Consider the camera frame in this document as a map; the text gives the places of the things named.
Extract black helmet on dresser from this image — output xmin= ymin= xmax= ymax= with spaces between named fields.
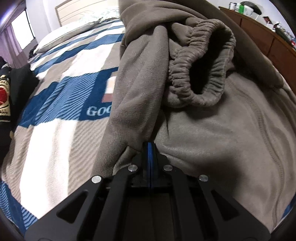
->
xmin=240 ymin=1 xmax=262 ymax=15

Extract black baseball emblem jacket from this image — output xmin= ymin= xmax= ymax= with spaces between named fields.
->
xmin=1 ymin=58 xmax=39 ymax=162

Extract blue white plaid blanket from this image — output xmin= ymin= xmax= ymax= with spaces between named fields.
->
xmin=1 ymin=19 xmax=125 ymax=235

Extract white wooden headboard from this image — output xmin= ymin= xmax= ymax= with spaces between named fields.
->
xmin=55 ymin=0 xmax=119 ymax=26

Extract pale green front pillow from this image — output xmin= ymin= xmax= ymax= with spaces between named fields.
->
xmin=34 ymin=19 xmax=101 ymax=54

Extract brown wooden dresser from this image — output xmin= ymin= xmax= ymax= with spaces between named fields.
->
xmin=219 ymin=6 xmax=296 ymax=91

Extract grey-brown fleece sweatpants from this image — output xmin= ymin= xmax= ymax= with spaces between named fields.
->
xmin=92 ymin=1 xmax=295 ymax=231

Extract purple curtain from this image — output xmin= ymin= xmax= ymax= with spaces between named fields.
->
xmin=1 ymin=25 xmax=27 ymax=68

